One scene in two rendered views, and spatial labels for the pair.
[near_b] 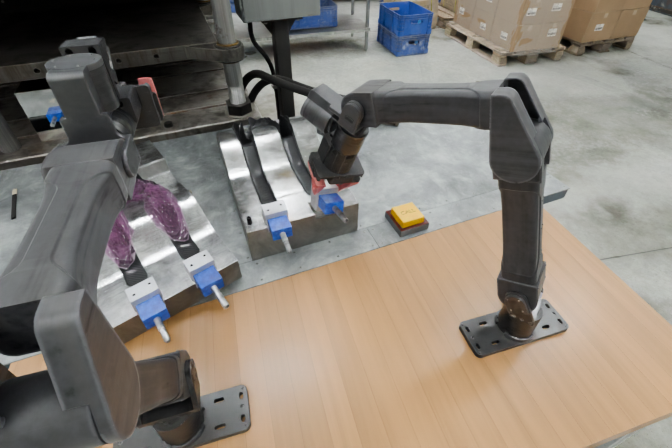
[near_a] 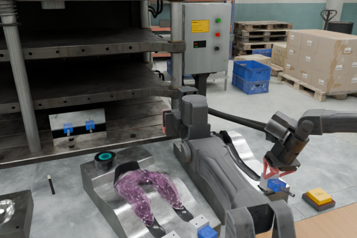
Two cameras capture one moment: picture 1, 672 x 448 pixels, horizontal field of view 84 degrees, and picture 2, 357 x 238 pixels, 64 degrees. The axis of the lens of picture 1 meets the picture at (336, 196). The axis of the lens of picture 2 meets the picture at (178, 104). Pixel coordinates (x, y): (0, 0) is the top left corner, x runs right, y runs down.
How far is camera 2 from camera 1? 37 cm
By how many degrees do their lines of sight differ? 19
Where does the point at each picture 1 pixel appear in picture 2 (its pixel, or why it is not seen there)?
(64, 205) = (228, 166)
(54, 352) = (282, 228)
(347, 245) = not seen: hidden behind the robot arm
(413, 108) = (347, 124)
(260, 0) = (194, 62)
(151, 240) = (161, 207)
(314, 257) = not seen: hidden behind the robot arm
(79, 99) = (202, 116)
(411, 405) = not seen: outside the picture
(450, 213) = (346, 196)
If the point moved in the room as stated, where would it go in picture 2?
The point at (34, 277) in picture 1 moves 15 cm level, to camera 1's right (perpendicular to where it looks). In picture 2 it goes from (251, 195) to (351, 197)
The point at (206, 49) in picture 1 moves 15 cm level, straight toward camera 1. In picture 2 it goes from (164, 90) to (171, 99)
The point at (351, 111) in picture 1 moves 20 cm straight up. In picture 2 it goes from (307, 126) to (320, 54)
